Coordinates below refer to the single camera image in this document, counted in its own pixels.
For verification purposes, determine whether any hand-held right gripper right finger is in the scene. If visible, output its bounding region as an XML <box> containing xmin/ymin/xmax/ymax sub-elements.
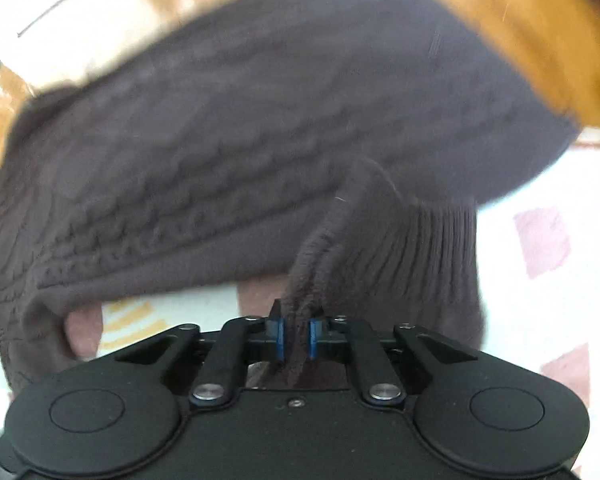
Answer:
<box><xmin>307</xmin><ymin>314</ymin><xmax>481</xmax><ymax>406</ymax></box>

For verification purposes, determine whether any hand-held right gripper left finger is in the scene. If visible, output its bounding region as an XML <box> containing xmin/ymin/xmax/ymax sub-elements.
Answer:
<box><xmin>114</xmin><ymin>299</ymin><xmax>287</xmax><ymax>403</ymax></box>

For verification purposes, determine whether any dark brown knit sweater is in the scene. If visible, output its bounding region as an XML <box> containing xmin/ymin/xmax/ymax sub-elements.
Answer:
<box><xmin>0</xmin><ymin>0</ymin><xmax>581</xmax><ymax>396</ymax></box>

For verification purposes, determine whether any checkered mat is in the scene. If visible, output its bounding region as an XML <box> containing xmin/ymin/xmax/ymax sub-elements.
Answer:
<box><xmin>0</xmin><ymin>127</ymin><xmax>600</xmax><ymax>480</ymax></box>

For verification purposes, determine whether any white cabinet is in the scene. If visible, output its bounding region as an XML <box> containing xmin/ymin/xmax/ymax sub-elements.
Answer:
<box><xmin>0</xmin><ymin>0</ymin><xmax>191</xmax><ymax>96</ymax></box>

